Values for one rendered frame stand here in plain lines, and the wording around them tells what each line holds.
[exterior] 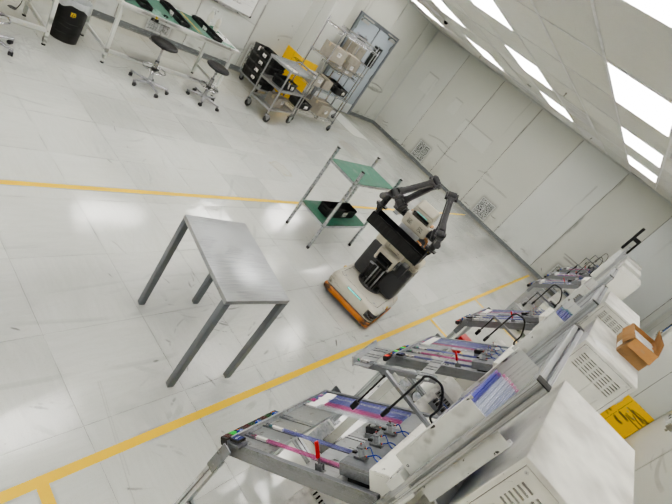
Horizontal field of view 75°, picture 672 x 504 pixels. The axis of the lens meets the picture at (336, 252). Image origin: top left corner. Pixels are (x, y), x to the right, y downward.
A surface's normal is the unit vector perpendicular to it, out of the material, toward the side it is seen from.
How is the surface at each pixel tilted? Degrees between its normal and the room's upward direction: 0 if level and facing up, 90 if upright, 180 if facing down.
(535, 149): 90
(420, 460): 90
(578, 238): 90
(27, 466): 0
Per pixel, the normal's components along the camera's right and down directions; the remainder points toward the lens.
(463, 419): -0.57, 0.04
